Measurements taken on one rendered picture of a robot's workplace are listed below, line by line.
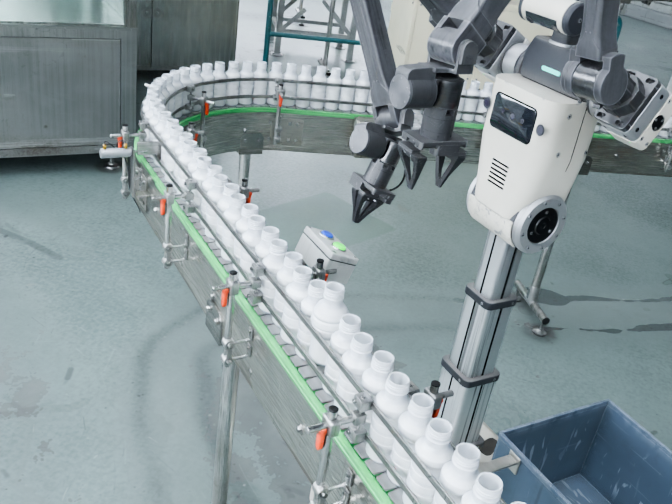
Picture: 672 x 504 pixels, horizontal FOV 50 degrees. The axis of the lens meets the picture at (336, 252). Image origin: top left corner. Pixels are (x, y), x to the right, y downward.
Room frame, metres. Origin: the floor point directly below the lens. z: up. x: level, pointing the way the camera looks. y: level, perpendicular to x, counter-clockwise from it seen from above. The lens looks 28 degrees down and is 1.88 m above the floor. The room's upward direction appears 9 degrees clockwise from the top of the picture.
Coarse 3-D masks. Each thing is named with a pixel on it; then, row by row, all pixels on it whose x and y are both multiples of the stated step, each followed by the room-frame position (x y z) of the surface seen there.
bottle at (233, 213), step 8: (232, 200) 1.55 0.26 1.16; (240, 200) 1.55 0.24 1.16; (232, 208) 1.55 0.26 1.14; (240, 208) 1.55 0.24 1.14; (224, 216) 1.55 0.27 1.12; (232, 216) 1.54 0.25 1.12; (240, 216) 1.54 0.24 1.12; (224, 224) 1.55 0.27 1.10; (232, 224) 1.54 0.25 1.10; (224, 232) 1.55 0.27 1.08; (224, 240) 1.54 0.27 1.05; (232, 240) 1.54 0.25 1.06; (232, 248) 1.54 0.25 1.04; (224, 256) 1.54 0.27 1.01
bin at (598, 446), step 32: (576, 416) 1.24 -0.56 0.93; (608, 416) 1.28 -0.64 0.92; (512, 448) 1.09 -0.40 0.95; (544, 448) 1.21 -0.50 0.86; (576, 448) 1.26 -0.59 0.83; (608, 448) 1.25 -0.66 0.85; (640, 448) 1.20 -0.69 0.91; (512, 480) 1.08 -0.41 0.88; (544, 480) 1.02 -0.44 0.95; (576, 480) 1.27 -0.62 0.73; (608, 480) 1.23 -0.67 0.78; (640, 480) 1.18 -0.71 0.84
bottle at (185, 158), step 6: (186, 144) 1.85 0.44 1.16; (192, 144) 1.88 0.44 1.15; (186, 150) 1.85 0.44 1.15; (192, 150) 1.85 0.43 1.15; (180, 156) 1.85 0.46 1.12; (186, 156) 1.84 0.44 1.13; (180, 162) 1.84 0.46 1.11; (186, 162) 1.84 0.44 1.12; (186, 168) 1.84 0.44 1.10; (180, 174) 1.84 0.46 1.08; (180, 180) 1.84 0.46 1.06; (180, 186) 1.84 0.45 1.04
